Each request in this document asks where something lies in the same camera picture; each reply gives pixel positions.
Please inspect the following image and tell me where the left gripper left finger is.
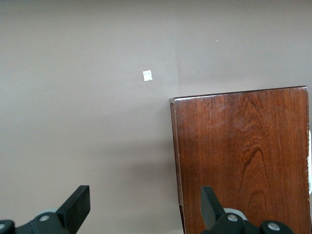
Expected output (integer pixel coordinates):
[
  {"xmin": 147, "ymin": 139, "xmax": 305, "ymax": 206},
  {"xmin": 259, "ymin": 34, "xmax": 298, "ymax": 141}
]
[{"xmin": 14, "ymin": 185, "xmax": 91, "ymax": 234}]

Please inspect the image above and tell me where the dark brown wooden drawer case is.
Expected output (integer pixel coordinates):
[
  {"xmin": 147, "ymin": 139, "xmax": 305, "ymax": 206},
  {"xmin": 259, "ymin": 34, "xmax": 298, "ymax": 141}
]
[{"xmin": 169, "ymin": 85, "xmax": 309, "ymax": 234}]

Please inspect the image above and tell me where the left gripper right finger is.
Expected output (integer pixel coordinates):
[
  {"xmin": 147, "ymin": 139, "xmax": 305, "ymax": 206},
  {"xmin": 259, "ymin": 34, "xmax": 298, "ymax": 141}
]
[{"xmin": 200, "ymin": 185, "xmax": 261, "ymax": 234}]

